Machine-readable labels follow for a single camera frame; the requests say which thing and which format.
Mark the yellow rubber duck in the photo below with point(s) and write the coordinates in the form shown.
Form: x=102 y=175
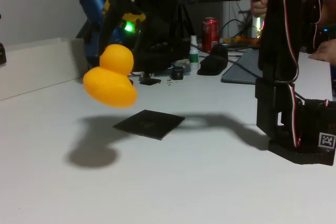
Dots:
x=110 y=87

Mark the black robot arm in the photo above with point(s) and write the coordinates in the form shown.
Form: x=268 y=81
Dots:
x=275 y=37

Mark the black square board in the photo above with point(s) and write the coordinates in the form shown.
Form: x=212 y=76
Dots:
x=149 y=124

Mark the person's gripping hand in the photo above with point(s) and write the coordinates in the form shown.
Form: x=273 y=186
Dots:
x=258 y=7

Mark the person's resting hand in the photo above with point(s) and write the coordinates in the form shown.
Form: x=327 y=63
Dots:
x=325 y=51

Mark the blue desk microphone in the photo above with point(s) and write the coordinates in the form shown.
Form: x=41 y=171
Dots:
x=92 y=1

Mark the small black flat stand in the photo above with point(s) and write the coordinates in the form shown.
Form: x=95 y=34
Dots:
x=149 y=81

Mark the black tripod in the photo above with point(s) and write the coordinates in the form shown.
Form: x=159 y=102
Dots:
x=183 y=22

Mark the small black cube charger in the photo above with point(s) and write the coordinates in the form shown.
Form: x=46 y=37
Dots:
x=178 y=73

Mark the white spray bottle green label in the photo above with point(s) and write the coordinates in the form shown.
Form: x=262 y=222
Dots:
x=193 y=60

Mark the red cola can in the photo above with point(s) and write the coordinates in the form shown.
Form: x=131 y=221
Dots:
x=210 y=35

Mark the white low ledge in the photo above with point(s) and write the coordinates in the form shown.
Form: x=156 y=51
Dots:
x=39 y=64

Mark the black cloth cap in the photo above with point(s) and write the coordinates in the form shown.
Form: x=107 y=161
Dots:
x=212 y=64

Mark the yellow red hand tool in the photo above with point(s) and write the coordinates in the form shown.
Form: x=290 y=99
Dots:
x=244 y=41

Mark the grey desk mat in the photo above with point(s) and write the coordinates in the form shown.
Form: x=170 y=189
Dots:
x=241 y=66

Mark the small black device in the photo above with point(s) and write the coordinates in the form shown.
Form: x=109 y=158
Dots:
x=2 y=53

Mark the lit box with warning sticker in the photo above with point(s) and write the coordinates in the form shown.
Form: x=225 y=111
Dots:
x=258 y=27

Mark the white fiducial marker sticker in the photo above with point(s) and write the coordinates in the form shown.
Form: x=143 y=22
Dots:
x=326 y=140

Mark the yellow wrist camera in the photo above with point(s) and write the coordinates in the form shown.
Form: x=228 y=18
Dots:
x=135 y=17

